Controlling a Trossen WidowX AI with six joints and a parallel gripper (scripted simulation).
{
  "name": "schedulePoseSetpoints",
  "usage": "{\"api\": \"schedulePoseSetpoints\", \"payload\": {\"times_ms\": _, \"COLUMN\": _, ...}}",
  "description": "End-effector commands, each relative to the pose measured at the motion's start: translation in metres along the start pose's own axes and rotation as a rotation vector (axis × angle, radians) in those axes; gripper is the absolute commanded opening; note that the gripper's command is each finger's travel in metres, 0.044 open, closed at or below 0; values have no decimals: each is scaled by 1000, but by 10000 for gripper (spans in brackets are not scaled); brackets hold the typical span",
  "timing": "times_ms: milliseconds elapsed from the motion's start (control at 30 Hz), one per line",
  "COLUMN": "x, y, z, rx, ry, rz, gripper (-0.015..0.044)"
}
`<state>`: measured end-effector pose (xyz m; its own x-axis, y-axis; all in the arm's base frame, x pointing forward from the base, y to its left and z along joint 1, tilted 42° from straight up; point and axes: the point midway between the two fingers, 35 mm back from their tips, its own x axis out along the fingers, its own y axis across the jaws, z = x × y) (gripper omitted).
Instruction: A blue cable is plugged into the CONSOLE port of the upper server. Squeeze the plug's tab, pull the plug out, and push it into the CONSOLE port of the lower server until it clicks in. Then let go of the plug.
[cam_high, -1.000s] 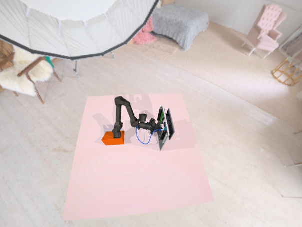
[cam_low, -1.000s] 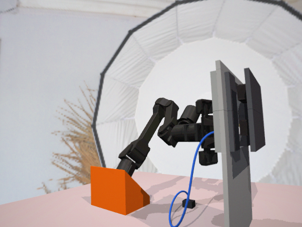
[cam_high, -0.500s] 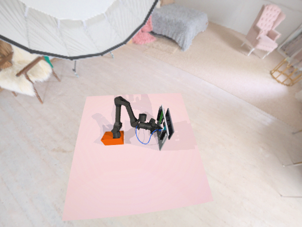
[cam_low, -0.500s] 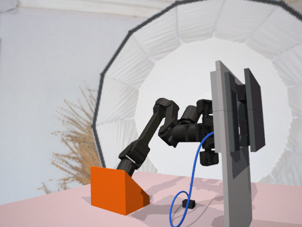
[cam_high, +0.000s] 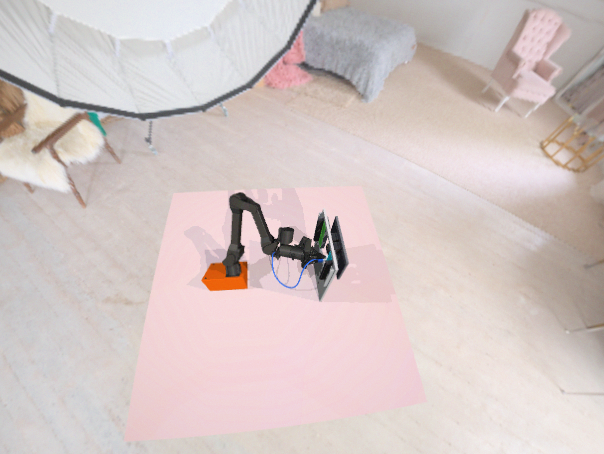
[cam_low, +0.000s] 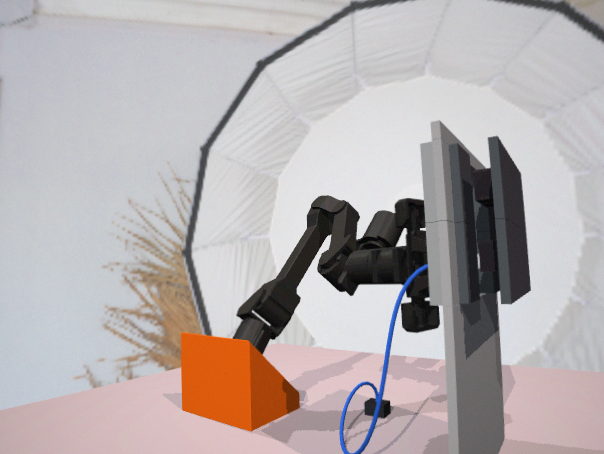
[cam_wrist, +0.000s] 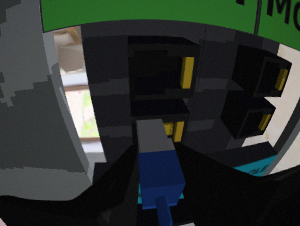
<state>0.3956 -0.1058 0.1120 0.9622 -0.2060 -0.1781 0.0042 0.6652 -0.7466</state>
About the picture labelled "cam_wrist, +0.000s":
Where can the blue network cable with plug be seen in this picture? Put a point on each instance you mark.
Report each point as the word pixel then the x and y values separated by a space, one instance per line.
pixel 160 173

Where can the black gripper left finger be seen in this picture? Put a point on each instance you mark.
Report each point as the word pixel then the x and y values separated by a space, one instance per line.
pixel 111 201

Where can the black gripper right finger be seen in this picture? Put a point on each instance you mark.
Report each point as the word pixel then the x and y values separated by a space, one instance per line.
pixel 217 195

